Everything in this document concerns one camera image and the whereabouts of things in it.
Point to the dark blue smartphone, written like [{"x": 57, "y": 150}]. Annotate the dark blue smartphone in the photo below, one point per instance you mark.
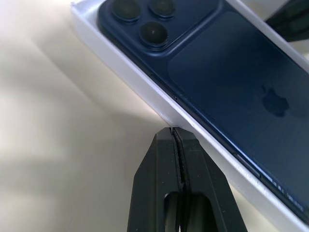
[{"x": 229, "y": 79}]

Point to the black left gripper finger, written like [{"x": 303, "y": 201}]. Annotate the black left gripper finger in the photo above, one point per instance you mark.
[
  {"x": 154, "y": 174},
  {"x": 290, "y": 23},
  {"x": 205, "y": 178}
]

